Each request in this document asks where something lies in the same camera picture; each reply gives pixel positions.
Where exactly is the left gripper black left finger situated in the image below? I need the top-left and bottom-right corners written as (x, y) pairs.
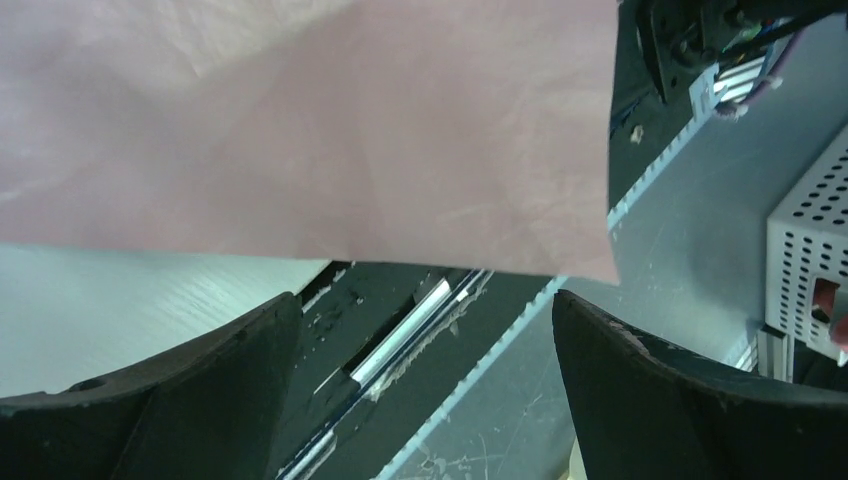
top-left (1, 293), bottom-right (302, 479)

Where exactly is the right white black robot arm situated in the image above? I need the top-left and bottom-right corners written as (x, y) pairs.
top-left (635, 0), bottom-right (847, 104)

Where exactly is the white perforated metal box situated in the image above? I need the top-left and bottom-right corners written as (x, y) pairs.
top-left (765, 129), bottom-right (847, 366)

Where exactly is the white slotted cable duct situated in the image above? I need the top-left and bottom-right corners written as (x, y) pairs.
top-left (379, 54), bottom-right (771, 479)

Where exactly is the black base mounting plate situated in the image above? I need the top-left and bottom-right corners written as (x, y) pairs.
top-left (273, 1), bottom-right (696, 479)

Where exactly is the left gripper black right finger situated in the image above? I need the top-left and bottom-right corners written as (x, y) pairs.
top-left (552, 290), bottom-right (847, 479)

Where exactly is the pink wrapping paper sheet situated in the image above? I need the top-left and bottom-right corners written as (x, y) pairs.
top-left (1, 1), bottom-right (619, 283)

